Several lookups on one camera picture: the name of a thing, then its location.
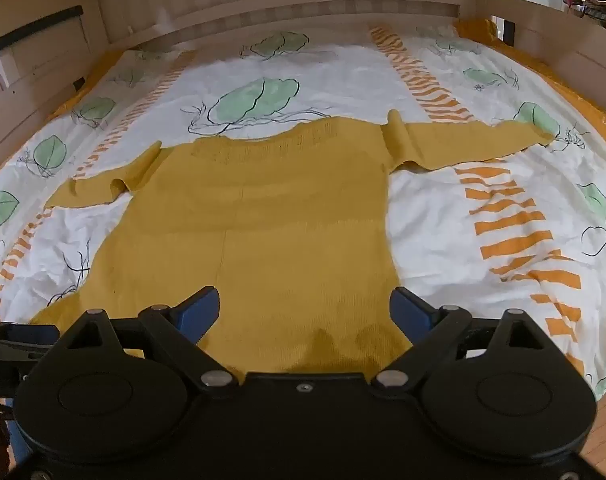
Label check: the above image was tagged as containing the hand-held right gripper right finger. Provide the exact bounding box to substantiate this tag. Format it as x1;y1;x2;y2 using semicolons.
372;286;554;392

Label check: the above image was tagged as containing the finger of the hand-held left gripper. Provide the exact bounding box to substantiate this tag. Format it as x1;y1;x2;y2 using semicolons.
0;316;61;362

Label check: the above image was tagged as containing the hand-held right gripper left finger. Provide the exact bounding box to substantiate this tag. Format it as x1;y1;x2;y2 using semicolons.
53;286;245;397

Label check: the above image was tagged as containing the yellow knitted sweater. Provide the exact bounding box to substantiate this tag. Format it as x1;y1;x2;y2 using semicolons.
30;109;558;375

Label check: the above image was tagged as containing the white leaf printed bed sheet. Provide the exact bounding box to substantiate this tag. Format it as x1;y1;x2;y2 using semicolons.
0;21;606;391

